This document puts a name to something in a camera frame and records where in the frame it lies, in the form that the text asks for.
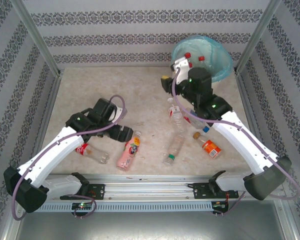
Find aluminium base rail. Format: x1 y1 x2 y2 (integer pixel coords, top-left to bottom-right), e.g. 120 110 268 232
13 173 287 201

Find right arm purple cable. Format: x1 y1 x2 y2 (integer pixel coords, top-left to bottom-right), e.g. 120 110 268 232
171 65 300 217

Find white bin with blue liner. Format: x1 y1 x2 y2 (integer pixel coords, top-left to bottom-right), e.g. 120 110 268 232
171 34 234 84

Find grey slotted cable duct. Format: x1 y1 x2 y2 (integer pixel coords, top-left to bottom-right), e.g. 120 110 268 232
23 201 213 213

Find small controller board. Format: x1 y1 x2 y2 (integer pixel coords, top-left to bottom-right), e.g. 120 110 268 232
71 202 94 211
211 200 230 210

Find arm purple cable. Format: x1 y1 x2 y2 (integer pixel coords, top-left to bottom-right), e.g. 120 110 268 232
171 65 300 217
11 94 128 221

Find clear bottle white cap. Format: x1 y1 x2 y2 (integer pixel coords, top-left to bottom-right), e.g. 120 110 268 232
166 97 186 133

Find clear bottle blue cap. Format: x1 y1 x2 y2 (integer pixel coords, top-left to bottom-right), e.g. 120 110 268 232
184 107 211 133

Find aluminium frame post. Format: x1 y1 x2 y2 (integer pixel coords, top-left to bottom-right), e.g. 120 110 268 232
9 0 62 76
233 0 284 75

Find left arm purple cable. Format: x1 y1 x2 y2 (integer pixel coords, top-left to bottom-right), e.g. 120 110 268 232
11 94 128 221

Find grey metal panel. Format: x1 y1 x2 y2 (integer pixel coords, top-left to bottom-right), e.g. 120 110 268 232
13 211 295 240

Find clear bottle green cap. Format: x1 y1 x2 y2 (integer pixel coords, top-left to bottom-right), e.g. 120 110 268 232
163 128 187 167

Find orange label bottle tan cap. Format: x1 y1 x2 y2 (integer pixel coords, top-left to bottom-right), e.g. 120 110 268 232
192 131 222 160

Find pink drink bottle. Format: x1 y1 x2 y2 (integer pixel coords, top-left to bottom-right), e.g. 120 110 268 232
116 130 143 172

